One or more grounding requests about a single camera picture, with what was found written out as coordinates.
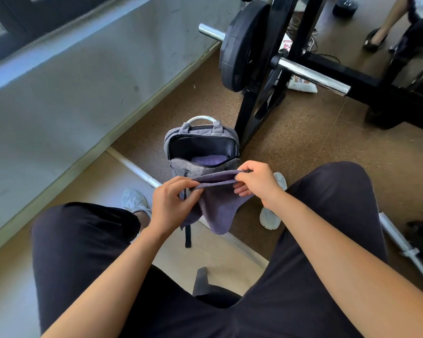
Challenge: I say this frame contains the purple folded cloth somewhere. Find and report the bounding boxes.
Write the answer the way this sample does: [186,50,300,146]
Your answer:
[191,155,228,167]

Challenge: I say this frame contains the person's white right sneaker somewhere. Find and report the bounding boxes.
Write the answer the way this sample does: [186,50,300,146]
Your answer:
[259,172,288,231]

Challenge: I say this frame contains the person's right hand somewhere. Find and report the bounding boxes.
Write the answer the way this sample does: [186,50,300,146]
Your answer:
[232,160,287,208]

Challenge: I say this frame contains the white metal bar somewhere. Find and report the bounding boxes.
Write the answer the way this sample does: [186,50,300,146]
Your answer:
[378,211,423,293]

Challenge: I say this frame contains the person's white left sneaker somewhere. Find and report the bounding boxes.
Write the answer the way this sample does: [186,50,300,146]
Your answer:
[122,188,152,218]

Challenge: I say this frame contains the person's black trousers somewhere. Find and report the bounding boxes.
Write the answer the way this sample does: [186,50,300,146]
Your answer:
[31,161,388,338]

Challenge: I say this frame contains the person's left forearm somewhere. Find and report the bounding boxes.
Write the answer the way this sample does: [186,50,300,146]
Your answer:
[40,224,170,338]

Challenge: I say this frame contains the person's right forearm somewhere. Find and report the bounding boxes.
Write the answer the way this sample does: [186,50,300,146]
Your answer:
[266,191,423,338]

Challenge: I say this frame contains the person's left hand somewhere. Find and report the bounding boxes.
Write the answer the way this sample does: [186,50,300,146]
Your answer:
[149,176,204,237]

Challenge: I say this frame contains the black seat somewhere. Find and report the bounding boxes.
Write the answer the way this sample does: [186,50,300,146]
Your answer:
[192,267,243,309]

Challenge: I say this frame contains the person's white sneaker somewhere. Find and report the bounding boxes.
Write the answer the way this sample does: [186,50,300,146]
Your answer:
[122,188,152,218]
[259,172,288,231]

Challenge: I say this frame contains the black metal weight rack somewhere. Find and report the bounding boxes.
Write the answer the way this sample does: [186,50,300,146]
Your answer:
[234,0,423,152]

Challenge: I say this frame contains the grey backpack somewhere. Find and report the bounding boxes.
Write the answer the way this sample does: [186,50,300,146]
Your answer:
[164,116,241,249]

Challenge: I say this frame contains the black weight plate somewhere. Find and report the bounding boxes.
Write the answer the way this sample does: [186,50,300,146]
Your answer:
[219,0,272,93]

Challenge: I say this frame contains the dark window frame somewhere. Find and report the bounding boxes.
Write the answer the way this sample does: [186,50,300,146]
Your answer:
[0,0,118,69]

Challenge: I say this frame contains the chrome weight storage peg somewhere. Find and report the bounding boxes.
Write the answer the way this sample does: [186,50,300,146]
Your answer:
[277,57,352,97]
[198,23,227,42]

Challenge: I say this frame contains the purple towel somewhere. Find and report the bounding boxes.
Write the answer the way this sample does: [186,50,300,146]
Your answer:
[179,169,255,236]

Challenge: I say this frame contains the white printed bag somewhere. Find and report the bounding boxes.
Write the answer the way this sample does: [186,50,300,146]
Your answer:
[277,33,318,94]

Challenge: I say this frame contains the black cable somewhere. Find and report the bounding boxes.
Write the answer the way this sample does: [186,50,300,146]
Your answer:
[288,13,341,64]

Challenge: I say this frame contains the black dumbbell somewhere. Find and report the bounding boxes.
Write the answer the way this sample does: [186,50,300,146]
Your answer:
[332,0,359,19]

